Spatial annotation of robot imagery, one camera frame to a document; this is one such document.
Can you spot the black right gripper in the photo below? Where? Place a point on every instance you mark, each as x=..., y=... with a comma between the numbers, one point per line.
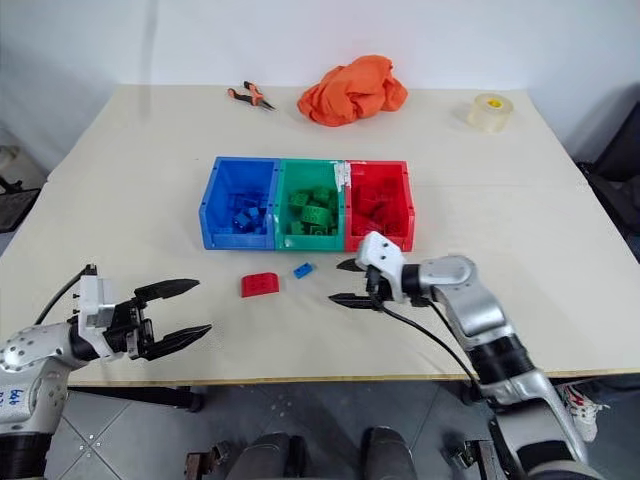
x=382, y=290

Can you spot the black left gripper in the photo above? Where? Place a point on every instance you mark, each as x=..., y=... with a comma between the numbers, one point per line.
x=127, y=330

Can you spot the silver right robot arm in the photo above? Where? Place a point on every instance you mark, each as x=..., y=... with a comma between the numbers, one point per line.
x=475, y=310

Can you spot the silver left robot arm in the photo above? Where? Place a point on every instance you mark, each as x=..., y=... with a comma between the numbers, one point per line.
x=30, y=350

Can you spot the small blue building block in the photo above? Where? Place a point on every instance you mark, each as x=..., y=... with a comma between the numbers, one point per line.
x=303, y=270

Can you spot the green building block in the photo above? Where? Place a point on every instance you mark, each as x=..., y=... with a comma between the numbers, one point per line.
x=322, y=192
x=322, y=231
x=297, y=228
x=315, y=216
x=300, y=199

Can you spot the large red building block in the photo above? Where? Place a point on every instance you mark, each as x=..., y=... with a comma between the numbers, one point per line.
x=260, y=285

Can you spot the red plastic bin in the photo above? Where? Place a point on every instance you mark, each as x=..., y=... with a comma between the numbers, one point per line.
x=367, y=180

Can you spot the white tape patch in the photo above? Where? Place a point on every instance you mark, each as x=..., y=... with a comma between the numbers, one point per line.
x=341, y=175

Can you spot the blue plastic bin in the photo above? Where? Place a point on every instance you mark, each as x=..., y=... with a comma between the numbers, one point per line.
x=220, y=210

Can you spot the green plastic bin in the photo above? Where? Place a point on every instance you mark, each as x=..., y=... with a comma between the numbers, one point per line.
x=300, y=175

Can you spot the dark metal stand foot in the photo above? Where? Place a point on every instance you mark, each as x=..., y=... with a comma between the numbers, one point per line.
x=470, y=457
x=207, y=460

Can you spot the dark rounded shape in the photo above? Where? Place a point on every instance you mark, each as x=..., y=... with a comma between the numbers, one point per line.
x=272, y=457
x=392, y=455

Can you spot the crumpled orange cloth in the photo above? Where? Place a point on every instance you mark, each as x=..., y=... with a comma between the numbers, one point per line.
x=350, y=95

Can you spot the clear tape roll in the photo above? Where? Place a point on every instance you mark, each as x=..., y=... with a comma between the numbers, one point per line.
x=487, y=115

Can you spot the white red sneaker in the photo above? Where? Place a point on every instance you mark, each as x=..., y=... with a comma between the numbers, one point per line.
x=582, y=410

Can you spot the black office chair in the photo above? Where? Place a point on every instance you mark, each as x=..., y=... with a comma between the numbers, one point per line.
x=617, y=170

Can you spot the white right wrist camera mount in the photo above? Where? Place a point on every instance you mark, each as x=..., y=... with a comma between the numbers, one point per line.
x=381, y=255

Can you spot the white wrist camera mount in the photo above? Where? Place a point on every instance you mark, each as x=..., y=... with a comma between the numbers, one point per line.
x=92, y=300
x=381, y=255

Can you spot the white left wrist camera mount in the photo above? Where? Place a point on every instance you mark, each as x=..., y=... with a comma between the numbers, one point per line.
x=92, y=300

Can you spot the black table frame bar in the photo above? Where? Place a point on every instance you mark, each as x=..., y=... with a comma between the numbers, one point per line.
x=150, y=396

